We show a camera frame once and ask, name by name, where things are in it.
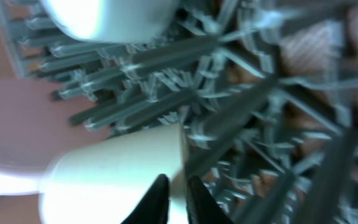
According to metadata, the grey bowl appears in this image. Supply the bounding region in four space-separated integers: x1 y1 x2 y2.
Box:
40 0 180 44

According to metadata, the grey plastic dishwasher rack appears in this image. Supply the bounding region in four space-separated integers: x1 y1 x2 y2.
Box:
0 1 358 223

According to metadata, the pink plate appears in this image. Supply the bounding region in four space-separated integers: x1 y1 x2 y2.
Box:
0 80 109 195

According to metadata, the pale green cup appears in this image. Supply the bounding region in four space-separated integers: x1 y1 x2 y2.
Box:
39 123 189 224

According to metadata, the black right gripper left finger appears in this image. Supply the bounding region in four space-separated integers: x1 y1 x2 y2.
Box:
122 174 170 224

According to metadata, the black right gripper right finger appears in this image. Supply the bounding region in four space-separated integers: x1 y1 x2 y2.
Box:
186 176 233 224

